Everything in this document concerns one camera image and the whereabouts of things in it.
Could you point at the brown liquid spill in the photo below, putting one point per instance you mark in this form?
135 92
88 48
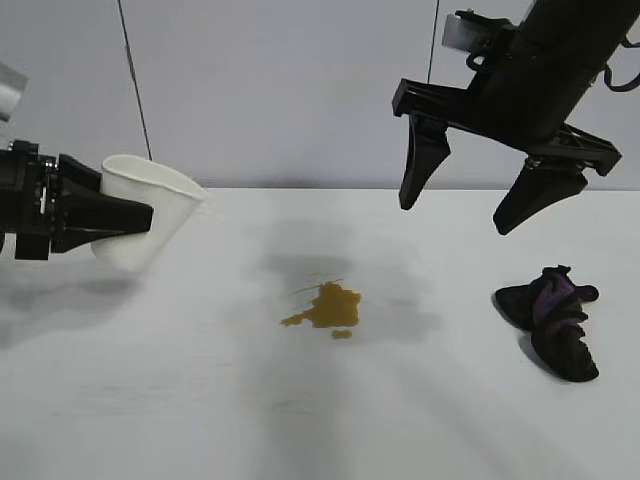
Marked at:
335 307

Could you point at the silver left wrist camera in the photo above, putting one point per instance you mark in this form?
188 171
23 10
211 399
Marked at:
10 92

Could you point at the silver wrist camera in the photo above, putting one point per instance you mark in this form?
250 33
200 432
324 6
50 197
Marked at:
10 92
462 32

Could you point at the black and purple cloth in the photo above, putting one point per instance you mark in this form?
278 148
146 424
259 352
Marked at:
555 320

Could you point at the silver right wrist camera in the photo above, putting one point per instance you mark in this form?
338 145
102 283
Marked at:
462 32

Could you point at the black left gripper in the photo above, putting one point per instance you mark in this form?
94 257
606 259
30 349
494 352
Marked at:
25 200

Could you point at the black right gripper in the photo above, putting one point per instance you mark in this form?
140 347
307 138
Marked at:
535 95

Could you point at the white paper cup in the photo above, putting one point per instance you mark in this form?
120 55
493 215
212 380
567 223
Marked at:
160 200

